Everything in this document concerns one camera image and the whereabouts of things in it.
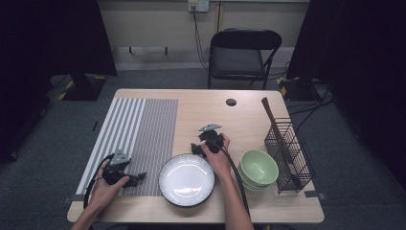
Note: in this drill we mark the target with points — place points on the black stand base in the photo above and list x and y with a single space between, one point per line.
79 89
297 91

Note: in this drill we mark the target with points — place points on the dark curtain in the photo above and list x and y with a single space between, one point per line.
360 64
48 38

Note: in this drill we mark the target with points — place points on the person's left hand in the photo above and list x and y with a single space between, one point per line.
107 191

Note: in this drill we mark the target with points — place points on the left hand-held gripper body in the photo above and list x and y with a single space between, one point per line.
119 158

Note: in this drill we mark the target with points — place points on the metal spoon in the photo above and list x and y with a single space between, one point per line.
292 172

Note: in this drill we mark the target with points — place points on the black folding chair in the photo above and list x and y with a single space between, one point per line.
237 57

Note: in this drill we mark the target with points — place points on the person's right hand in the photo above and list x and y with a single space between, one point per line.
220 163

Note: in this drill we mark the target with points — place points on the grey striped placemat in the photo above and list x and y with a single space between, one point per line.
150 127

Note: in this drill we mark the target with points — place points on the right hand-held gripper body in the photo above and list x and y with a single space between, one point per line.
216 140

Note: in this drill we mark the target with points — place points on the dark round table grommet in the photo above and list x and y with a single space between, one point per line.
231 102

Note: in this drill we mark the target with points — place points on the white wall socket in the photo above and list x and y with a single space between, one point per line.
198 4

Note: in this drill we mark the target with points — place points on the grey tape strip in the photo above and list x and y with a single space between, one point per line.
314 195
76 198

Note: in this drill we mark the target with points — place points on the white plate with black rim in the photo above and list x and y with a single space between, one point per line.
186 180

